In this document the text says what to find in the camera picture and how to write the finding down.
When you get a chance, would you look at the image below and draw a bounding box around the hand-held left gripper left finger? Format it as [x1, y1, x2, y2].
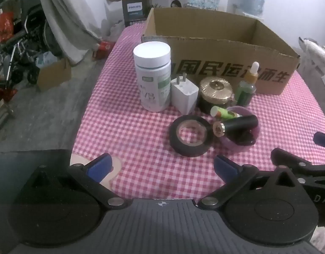
[30, 153, 125, 208]

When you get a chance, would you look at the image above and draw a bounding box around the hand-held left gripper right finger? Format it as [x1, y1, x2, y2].
[198, 155, 298, 209]

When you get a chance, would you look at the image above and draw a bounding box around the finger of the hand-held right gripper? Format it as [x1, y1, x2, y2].
[313, 132, 325, 150]
[271, 148, 325, 184]

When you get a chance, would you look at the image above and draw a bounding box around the purple plastic lid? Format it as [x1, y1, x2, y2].
[214, 106, 261, 149]

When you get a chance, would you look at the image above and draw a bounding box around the black cylinder with gold end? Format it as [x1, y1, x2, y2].
[213, 115, 259, 138]

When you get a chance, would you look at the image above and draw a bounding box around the black tape roll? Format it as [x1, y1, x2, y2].
[169, 115, 214, 157]

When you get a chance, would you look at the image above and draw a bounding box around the green dropper bottle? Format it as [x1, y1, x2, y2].
[236, 61, 260, 108]

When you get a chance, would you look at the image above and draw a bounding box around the gold ribbed round jar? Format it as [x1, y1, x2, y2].
[198, 76, 234, 114]

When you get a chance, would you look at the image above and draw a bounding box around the printed cardboard box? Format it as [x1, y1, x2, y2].
[141, 7, 301, 96]

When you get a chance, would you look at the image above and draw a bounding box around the red checked tablecloth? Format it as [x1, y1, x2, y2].
[70, 22, 325, 200]

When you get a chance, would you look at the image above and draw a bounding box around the green lip balm tube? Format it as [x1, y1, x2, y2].
[210, 106, 241, 120]

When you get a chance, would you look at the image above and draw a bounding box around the white charger plug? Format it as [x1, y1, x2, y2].
[171, 75, 199, 115]

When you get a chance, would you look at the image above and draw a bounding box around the small cardboard box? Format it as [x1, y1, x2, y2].
[36, 57, 72, 92]

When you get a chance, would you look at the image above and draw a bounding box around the red packet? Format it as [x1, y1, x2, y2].
[92, 40, 114, 60]

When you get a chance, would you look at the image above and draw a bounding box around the pale blue plastic bag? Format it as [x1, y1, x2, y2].
[36, 51, 58, 68]

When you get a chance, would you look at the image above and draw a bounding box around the white supplement bottle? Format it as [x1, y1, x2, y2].
[133, 41, 171, 112]

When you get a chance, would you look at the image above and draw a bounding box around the red plastic bag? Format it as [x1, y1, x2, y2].
[0, 75, 17, 102]
[0, 12, 16, 43]

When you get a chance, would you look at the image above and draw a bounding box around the wheelchair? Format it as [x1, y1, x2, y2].
[0, 0, 57, 85]

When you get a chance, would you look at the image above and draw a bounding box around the white hanging cloth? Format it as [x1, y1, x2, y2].
[36, 0, 102, 65]

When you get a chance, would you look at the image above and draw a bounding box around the dark blue box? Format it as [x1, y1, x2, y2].
[123, 0, 152, 28]

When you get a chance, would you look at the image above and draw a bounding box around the white box with portrait print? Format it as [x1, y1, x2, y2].
[152, 0, 189, 8]

